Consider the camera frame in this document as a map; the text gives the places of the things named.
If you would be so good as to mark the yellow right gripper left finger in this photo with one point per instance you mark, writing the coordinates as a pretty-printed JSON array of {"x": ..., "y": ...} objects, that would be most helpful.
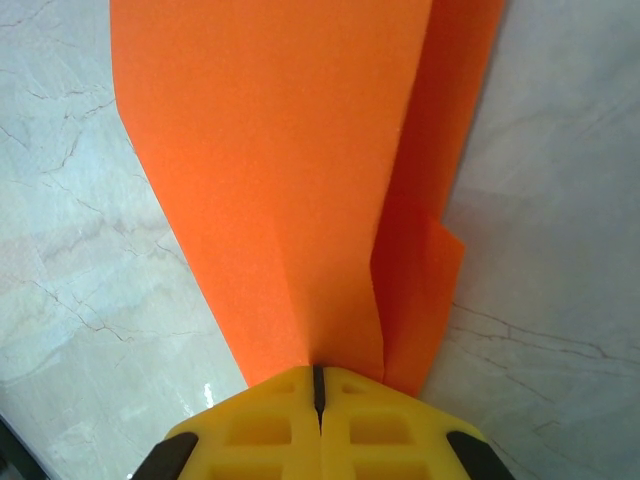
[{"x": 300, "y": 440}]

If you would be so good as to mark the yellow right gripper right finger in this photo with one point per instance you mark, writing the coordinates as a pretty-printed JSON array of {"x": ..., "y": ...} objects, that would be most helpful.
[{"x": 340, "y": 450}]

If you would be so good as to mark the orange paper sheet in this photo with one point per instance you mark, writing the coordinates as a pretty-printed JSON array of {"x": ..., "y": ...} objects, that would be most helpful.
[{"x": 280, "y": 150}]

